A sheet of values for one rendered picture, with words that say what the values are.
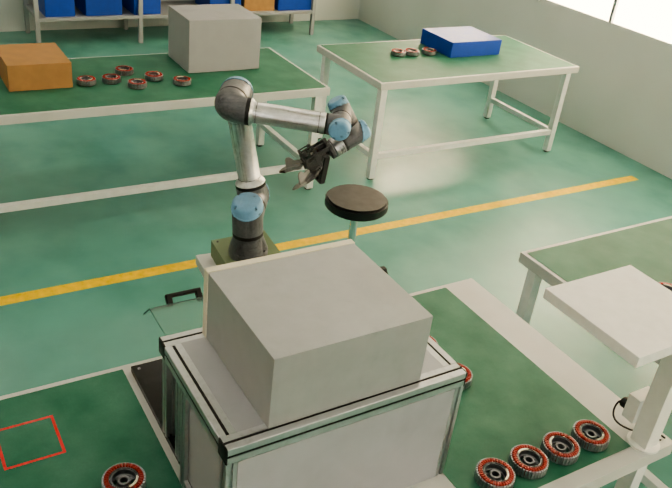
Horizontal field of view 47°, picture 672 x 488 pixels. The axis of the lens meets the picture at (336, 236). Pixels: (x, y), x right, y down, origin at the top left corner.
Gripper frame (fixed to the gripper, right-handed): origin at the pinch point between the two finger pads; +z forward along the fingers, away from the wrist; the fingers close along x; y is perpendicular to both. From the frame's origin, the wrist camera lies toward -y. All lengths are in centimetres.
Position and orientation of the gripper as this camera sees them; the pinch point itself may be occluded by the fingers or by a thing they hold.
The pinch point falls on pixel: (287, 181)
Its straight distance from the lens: 284.1
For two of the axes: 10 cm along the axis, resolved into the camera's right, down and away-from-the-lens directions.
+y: -2.9, -6.1, -7.4
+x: 4.6, 5.9, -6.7
